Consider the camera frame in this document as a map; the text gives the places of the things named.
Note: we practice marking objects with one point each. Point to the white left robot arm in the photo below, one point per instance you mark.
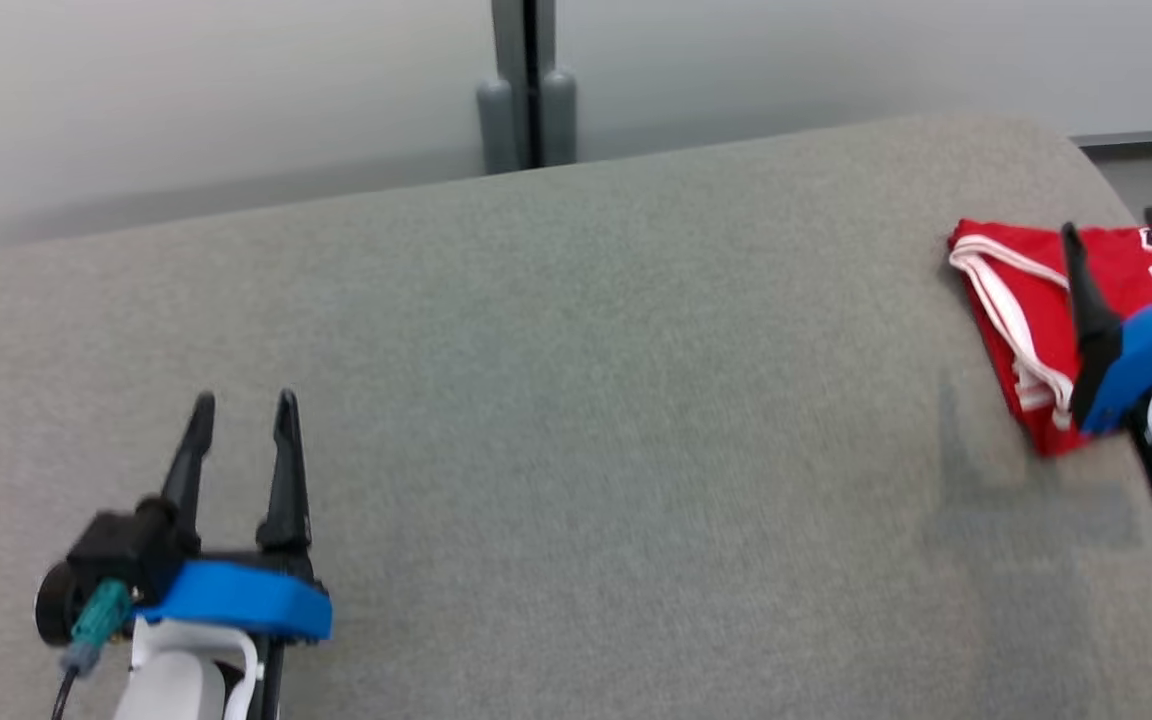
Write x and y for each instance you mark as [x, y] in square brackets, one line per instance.
[176, 680]

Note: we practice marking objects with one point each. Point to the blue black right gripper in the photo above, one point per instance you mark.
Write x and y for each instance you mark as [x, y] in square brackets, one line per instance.
[1146, 350]

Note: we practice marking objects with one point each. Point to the grey cylinder post foot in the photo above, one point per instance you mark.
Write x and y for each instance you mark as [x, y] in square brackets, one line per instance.
[559, 115]
[496, 125]

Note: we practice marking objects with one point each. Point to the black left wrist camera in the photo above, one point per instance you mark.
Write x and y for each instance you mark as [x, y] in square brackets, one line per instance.
[116, 550]

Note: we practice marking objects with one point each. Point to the grey partition post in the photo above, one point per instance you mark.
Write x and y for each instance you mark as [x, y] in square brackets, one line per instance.
[511, 50]

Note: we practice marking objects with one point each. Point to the grey skirting strip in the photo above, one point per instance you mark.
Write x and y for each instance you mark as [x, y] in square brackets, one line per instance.
[1146, 138]

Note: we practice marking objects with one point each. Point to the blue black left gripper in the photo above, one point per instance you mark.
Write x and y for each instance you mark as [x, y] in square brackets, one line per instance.
[236, 595]

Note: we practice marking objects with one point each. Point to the red white-sleeved T-shirt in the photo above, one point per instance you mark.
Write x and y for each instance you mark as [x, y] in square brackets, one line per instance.
[1126, 262]

